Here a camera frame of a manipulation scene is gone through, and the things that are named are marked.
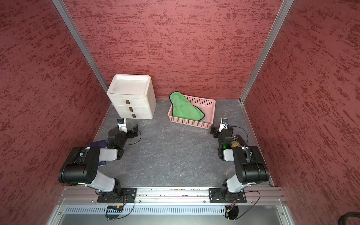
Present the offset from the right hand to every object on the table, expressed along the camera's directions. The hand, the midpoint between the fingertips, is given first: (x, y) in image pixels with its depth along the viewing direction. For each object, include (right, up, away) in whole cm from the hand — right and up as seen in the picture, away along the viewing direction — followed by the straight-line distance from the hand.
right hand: (219, 125), depth 94 cm
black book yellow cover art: (+13, -12, -1) cm, 17 cm away
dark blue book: (-80, -12, -2) cm, 81 cm away
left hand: (-61, -1, 0) cm, 61 cm away
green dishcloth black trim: (-26, +12, +15) cm, 32 cm away
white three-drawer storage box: (-58, +20, -4) cm, 62 cm away
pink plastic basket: (-5, +14, +21) cm, 25 cm away
